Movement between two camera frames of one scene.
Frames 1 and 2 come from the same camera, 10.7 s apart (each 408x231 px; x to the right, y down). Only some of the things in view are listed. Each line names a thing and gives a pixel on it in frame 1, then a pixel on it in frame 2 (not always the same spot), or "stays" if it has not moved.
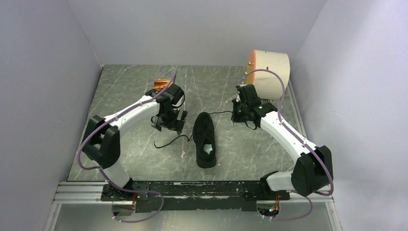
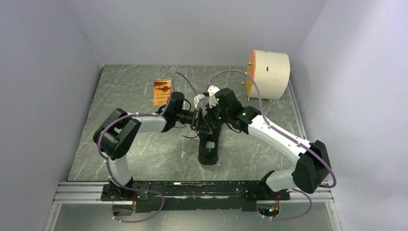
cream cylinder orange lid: [268, 85] stays
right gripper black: [235, 117] -> [214, 121]
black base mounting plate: [149, 196] stays
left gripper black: [158, 121] -> [198, 124]
